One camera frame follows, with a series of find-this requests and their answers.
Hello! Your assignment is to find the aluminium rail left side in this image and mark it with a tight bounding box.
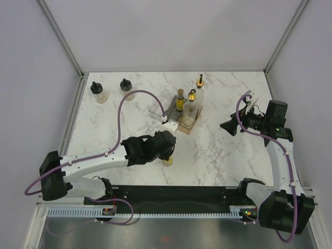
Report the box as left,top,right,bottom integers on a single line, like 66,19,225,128
58,73,89,156

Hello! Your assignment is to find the shaker jar black cap left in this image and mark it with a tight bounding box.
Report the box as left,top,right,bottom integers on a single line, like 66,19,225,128
90,81,107,104

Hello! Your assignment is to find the aluminium front rail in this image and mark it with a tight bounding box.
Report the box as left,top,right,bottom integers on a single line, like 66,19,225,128
36,185,320,208

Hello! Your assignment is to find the clear plastic bin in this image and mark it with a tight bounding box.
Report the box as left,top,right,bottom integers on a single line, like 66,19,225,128
149,90,175,121

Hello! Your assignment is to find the tall clear bottle gold pourer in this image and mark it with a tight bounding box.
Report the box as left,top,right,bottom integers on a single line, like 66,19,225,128
182,89,198,128

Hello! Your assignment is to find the small yellow label bottle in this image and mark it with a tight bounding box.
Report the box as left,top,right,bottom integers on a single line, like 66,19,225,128
163,156,173,167
175,89,184,112

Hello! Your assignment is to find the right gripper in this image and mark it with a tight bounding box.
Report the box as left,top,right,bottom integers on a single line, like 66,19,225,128
220,103,269,136

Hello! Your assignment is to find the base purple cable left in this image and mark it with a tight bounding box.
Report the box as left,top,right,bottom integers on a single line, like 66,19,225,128
85,197,134,225

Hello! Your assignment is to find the tall bottle gold pourer brown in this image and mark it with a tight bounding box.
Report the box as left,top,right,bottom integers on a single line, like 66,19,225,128
195,74,204,117

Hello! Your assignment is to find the white slotted cable duct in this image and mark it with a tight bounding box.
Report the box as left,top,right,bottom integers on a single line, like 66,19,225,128
47,206,257,219

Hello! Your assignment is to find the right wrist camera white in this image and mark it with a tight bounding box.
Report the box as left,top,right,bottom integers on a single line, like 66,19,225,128
244,90,259,115

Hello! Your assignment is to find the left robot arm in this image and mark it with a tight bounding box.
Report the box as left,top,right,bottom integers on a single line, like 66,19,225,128
39,131,176,205

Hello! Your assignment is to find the left aluminium frame post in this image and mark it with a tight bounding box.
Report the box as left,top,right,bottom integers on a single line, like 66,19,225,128
35,0,84,78

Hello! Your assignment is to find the aluminium frame post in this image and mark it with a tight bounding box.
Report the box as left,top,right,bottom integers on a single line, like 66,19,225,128
264,0,311,75
35,0,84,78

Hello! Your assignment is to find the shaker jar black cap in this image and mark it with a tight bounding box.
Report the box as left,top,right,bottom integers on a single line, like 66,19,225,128
120,78,135,101
90,81,107,104

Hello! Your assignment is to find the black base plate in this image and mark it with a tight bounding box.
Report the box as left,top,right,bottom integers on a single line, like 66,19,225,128
82,184,260,215

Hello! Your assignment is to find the right aluminium frame post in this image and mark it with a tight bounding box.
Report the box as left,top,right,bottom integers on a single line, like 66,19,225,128
264,0,311,75

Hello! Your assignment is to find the aluminium rail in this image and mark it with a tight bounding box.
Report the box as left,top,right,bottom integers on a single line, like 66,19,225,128
36,185,320,208
58,73,89,156

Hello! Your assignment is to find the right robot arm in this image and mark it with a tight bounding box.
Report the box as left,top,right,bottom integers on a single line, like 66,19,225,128
220,100,315,234

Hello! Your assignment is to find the shaker jar black cap right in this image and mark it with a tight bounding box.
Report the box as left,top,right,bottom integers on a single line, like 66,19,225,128
120,78,135,101

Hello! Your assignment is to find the smoky grey plastic bin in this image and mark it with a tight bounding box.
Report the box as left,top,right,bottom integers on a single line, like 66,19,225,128
165,95,182,123

